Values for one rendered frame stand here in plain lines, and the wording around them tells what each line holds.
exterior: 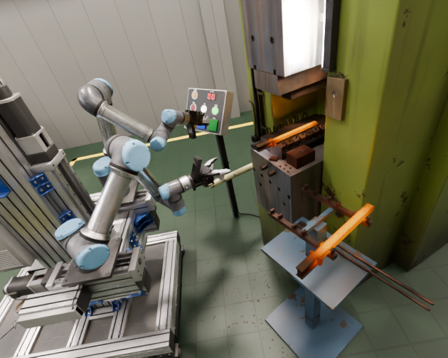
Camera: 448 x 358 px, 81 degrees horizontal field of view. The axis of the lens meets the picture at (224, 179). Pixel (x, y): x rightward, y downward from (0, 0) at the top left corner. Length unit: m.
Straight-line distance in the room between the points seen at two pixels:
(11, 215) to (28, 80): 3.55
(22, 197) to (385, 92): 1.50
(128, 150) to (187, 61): 3.26
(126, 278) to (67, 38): 3.67
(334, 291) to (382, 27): 0.96
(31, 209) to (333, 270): 1.36
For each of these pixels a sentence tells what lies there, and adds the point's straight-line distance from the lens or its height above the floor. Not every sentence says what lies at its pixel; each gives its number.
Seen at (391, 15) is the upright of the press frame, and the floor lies 1.56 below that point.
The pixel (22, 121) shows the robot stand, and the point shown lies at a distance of 1.32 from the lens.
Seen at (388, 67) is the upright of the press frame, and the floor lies 1.41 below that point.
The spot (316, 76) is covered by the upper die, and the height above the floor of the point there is 1.30.
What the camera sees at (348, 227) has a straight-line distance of 1.06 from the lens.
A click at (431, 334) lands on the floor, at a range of 2.03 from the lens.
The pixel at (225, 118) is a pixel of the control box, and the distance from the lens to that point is 1.73.
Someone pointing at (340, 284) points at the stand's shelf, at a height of 0.68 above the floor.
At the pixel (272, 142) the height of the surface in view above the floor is 1.01.
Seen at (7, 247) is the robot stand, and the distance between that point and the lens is 1.64.
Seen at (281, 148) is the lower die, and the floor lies 0.99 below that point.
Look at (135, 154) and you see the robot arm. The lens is 1.05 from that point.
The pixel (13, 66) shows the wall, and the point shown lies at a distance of 4.93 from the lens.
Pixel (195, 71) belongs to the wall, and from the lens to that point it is 4.23.
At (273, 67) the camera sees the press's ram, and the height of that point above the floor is 1.40.
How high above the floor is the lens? 1.72
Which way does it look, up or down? 36 degrees down
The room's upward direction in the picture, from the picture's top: 13 degrees counter-clockwise
